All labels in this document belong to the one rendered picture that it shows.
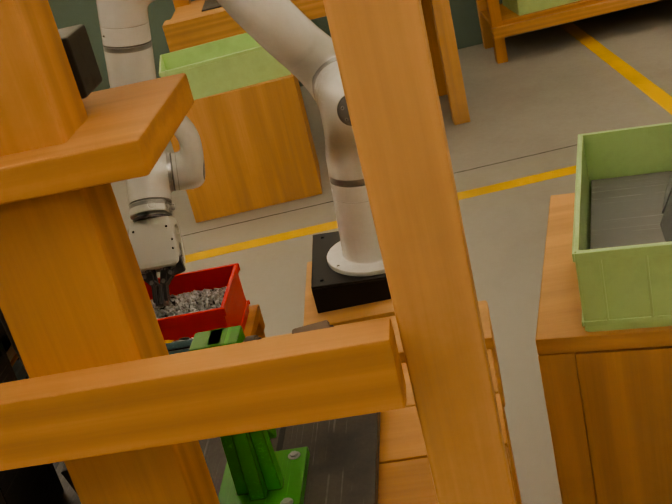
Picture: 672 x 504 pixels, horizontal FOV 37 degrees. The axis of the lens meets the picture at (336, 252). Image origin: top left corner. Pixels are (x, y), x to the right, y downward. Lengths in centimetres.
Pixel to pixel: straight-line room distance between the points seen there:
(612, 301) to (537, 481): 105
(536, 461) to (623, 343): 105
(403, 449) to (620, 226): 85
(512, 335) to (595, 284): 164
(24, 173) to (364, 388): 42
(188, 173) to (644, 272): 88
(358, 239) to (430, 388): 94
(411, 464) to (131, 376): 55
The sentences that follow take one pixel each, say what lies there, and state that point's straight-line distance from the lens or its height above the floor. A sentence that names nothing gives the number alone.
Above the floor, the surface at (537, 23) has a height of 21.
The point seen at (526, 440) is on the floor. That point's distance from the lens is 304.
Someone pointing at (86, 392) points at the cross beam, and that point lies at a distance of 116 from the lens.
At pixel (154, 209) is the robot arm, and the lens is 198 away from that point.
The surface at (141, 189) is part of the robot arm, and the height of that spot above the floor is 120.
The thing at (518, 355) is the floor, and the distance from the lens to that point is 342.
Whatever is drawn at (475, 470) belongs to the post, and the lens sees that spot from 123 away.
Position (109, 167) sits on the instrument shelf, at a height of 152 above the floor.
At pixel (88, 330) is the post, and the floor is 132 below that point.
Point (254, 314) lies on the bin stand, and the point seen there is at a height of 80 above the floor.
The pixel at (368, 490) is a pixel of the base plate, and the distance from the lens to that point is 149.
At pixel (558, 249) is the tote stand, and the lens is 229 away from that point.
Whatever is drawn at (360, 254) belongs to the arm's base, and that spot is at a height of 94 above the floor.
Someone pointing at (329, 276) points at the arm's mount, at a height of 91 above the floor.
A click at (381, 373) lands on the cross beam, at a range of 110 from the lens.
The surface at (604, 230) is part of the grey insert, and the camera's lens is 221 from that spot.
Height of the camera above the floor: 181
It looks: 24 degrees down
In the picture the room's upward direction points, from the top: 14 degrees counter-clockwise
